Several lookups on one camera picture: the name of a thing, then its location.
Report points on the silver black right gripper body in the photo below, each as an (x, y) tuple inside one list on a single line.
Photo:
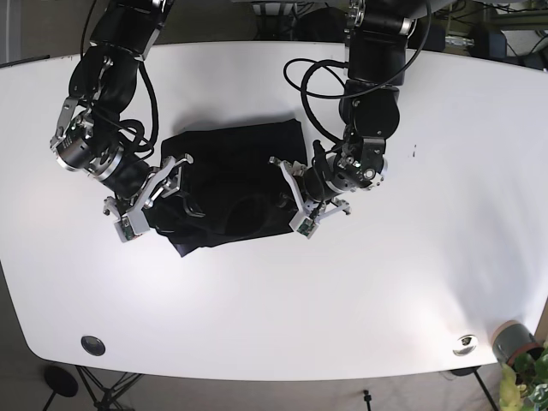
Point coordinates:
[(103, 151)]

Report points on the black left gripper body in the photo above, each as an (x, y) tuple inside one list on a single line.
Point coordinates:
[(356, 162)]

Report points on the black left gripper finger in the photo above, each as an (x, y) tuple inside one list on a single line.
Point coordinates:
[(304, 221), (330, 208)]

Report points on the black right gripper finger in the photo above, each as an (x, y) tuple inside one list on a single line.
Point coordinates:
[(189, 205), (163, 182)]

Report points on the black T-shirt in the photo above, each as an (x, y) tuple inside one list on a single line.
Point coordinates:
[(243, 196)]

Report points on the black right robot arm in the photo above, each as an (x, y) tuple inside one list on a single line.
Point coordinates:
[(110, 82)]

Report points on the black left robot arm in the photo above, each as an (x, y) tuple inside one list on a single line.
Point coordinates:
[(376, 42)]

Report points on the black table grommet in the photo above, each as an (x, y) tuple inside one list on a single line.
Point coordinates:
[(93, 345)]

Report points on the black tripod stand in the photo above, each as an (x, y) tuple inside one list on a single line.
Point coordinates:
[(63, 383)]

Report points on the silver table grommet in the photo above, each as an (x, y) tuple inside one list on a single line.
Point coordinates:
[(465, 345)]

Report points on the potted green plant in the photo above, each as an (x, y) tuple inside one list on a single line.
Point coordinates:
[(523, 360)]

